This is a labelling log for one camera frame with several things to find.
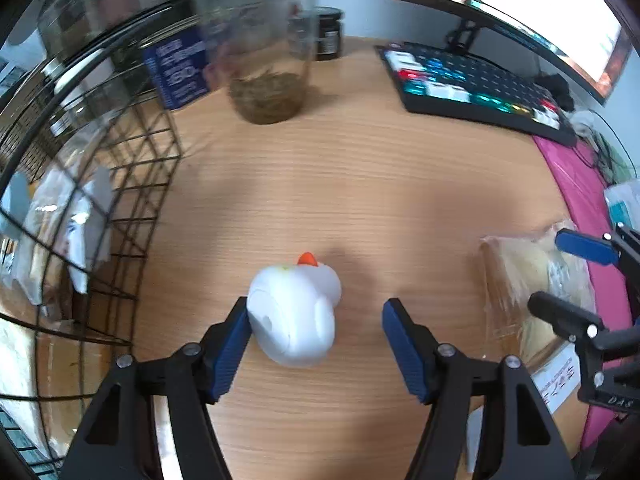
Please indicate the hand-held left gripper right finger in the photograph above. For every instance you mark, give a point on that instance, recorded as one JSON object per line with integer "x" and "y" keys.
{"x": 405, "y": 355}

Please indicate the clear bread packet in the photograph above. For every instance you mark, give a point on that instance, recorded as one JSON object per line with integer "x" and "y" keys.
{"x": 520, "y": 275}

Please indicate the white paper slip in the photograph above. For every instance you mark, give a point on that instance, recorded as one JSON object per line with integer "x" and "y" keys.
{"x": 474, "y": 440}

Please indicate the pink desk mat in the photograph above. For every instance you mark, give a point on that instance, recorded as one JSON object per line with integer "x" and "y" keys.
{"x": 575, "y": 185}

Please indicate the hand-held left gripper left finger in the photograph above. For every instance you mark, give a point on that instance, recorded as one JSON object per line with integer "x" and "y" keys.
{"x": 227, "y": 355}

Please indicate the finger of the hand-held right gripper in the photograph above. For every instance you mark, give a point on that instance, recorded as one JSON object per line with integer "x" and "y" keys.
{"x": 585, "y": 247}
{"x": 562, "y": 312}

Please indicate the dark lidded jar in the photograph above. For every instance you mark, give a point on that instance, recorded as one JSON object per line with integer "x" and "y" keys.
{"x": 330, "y": 32}

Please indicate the black monitor stand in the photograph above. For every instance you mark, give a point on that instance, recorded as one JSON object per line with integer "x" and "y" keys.
{"x": 465, "y": 35}

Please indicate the black keyboard with coloured keys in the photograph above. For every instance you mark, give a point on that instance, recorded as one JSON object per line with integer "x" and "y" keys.
{"x": 475, "y": 85}

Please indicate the clear glass jar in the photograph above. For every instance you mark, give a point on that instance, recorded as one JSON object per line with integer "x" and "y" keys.
{"x": 265, "y": 60}

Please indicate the teal packet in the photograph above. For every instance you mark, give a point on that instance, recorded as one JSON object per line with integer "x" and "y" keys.
{"x": 622, "y": 205}

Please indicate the blue box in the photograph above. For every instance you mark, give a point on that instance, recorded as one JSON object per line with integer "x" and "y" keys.
{"x": 177, "y": 72}

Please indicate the computer monitor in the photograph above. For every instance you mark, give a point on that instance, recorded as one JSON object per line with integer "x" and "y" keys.
{"x": 550, "y": 5}

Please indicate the white duck toy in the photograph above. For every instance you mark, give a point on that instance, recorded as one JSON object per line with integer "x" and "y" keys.
{"x": 295, "y": 310}

